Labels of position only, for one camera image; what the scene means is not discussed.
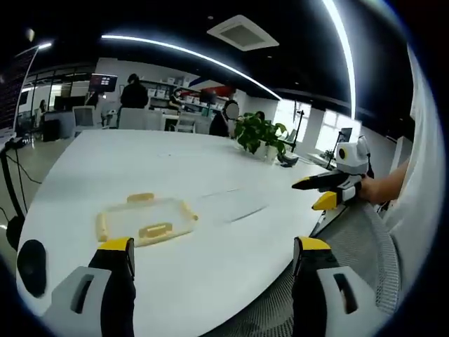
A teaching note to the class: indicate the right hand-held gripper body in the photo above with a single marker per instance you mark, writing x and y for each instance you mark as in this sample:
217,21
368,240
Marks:
352,158

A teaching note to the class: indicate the dark round floor object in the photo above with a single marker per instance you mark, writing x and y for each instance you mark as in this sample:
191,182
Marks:
14,233

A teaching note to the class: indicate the black desk lamp stand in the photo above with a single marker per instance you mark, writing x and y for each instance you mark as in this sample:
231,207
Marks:
296,140

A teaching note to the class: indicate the small desk monitor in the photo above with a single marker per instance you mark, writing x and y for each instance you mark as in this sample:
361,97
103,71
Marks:
346,135

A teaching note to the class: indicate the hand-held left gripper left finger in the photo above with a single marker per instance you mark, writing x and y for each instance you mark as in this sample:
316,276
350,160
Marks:
87,298

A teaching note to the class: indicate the green potted plant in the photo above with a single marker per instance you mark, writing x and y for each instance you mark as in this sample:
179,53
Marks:
257,131

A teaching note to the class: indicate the large dark display screen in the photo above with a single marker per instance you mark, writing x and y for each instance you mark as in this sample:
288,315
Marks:
14,91

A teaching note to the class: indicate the clear container with yellow clips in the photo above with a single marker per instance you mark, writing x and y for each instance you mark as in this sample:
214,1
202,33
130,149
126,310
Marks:
154,217

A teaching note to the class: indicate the long ceiling light strip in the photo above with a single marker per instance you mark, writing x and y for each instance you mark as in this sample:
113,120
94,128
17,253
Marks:
345,52
196,58

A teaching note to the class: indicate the white office chair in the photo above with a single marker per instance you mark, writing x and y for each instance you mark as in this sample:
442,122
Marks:
186,123
140,119
84,119

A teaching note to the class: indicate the grey mesh office chair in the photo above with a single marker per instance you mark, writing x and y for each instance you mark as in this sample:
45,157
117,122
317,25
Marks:
361,242

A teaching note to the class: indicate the black computer mouse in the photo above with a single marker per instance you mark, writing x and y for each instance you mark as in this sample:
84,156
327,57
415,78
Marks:
32,268

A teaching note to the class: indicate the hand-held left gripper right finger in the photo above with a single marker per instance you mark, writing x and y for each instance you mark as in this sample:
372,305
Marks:
315,291

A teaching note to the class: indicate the wall monitor screen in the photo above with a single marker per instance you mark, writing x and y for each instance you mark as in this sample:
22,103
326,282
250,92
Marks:
104,83

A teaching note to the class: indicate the ceiling air conditioner vent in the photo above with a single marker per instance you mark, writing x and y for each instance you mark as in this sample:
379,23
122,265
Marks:
242,32

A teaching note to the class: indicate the shelf with white boxes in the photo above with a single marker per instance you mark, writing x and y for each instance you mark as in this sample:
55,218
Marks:
196,93

